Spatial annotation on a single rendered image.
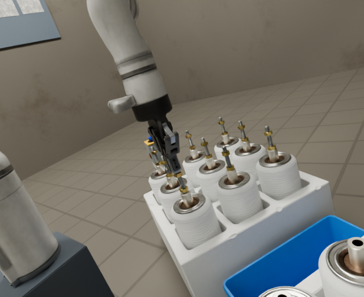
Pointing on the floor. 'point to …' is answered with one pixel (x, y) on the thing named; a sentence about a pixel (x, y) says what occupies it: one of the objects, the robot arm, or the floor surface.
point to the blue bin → (290, 258)
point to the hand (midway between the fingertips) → (173, 163)
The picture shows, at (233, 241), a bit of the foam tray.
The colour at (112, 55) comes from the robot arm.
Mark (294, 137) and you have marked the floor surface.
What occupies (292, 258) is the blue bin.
